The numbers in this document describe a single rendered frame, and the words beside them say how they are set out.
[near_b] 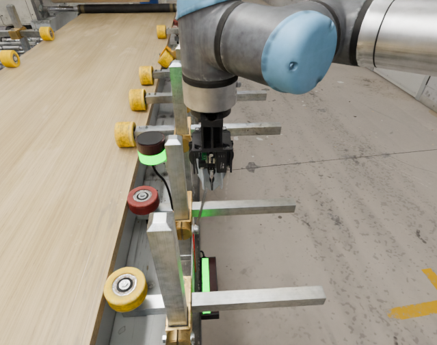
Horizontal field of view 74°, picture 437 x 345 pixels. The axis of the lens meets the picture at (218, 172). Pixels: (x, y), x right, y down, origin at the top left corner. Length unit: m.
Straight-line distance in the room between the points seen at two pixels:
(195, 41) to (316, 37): 0.16
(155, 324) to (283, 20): 0.78
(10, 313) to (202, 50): 0.57
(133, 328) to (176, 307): 0.34
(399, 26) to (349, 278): 1.51
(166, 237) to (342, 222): 1.73
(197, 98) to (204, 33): 0.10
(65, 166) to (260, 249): 1.20
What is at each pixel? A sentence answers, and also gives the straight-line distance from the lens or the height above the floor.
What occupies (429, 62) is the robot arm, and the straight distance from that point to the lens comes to 0.44.
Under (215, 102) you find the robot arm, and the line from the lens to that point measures 0.47.
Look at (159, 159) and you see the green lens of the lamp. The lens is 0.63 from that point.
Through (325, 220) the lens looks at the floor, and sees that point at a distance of 2.04.
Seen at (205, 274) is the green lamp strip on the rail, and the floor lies 0.70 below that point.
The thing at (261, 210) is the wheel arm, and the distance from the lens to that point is 0.82.
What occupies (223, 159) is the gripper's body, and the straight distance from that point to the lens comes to 0.52.
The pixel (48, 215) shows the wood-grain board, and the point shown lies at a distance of 0.84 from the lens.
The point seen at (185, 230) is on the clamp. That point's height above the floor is 0.86.
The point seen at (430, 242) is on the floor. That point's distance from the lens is 2.21.
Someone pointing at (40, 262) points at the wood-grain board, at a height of 0.90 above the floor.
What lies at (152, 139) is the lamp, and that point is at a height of 1.11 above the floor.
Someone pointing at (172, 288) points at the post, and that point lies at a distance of 0.53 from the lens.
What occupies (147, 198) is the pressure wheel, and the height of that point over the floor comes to 0.91.
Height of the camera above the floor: 1.44
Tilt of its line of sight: 39 degrees down
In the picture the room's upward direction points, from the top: straight up
